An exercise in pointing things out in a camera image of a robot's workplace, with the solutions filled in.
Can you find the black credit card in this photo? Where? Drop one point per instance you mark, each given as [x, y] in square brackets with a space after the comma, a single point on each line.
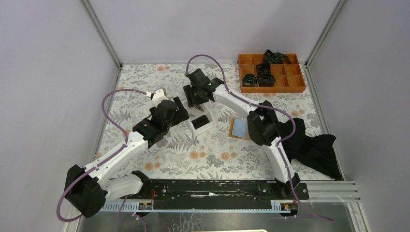
[200, 121]

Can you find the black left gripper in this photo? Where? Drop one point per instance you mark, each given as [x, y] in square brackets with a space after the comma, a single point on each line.
[181, 115]

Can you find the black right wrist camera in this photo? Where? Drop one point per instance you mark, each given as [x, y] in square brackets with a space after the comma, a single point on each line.
[198, 78]

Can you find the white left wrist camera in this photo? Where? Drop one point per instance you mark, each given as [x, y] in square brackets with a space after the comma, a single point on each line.
[158, 96]

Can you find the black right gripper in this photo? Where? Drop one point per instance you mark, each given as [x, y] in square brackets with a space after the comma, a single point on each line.
[191, 101]

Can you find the yellow leather card holder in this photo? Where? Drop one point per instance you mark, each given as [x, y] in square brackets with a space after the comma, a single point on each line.
[239, 129]

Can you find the dark brown rolled tie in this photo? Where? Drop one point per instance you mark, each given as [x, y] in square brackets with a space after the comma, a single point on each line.
[266, 79]

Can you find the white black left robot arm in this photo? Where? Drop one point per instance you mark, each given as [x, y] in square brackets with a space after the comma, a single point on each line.
[88, 188]

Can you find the blue yellow rolled tie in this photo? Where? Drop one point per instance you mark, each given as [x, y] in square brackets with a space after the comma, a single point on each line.
[250, 80]

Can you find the white card box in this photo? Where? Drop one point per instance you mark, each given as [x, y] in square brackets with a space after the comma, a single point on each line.
[196, 112]

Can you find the orange wooden divided tray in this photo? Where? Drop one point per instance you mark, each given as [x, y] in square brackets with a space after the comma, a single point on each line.
[288, 75]

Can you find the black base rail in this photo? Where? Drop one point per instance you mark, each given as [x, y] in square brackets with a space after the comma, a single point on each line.
[173, 194]

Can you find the black cloth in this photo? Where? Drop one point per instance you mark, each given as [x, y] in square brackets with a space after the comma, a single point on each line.
[314, 152]

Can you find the floral patterned table mat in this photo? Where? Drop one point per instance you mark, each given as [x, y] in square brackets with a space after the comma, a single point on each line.
[179, 155]

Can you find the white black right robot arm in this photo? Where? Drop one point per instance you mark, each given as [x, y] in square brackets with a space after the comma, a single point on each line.
[262, 123]

